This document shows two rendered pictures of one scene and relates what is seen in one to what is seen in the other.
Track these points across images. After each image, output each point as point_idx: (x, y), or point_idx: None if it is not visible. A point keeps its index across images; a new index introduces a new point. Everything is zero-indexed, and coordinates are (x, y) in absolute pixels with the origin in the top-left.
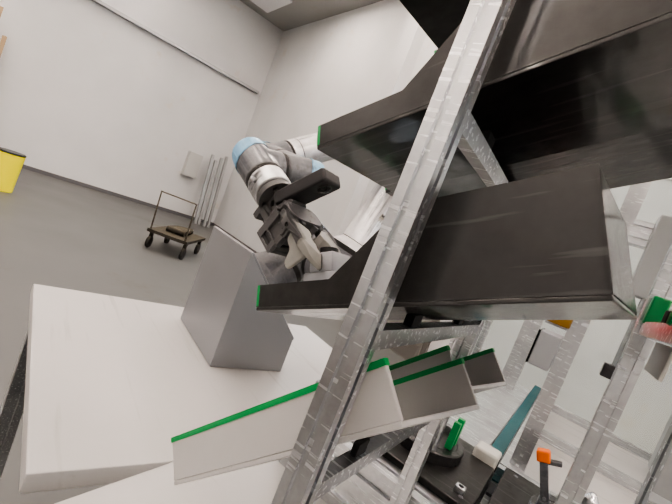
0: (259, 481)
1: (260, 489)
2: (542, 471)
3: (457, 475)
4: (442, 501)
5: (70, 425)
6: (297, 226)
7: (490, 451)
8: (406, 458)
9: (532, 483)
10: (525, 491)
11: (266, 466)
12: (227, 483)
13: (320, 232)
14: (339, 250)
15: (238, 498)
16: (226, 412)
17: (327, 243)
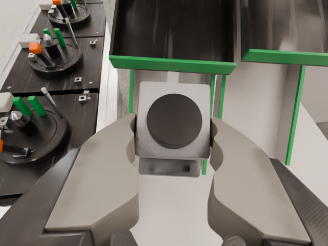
0: (154, 215)
1: (158, 208)
2: (43, 54)
3: (62, 107)
4: (99, 106)
5: None
6: (291, 202)
7: (2, 97)
8: (84, 130)
9: (6, 80)
10: (27, 81)
11: (137, 227)
12: (178, 223)
13: (90, 233)
14: (89, 138)
15: (178, 207)
16: None
17: (128, 159)
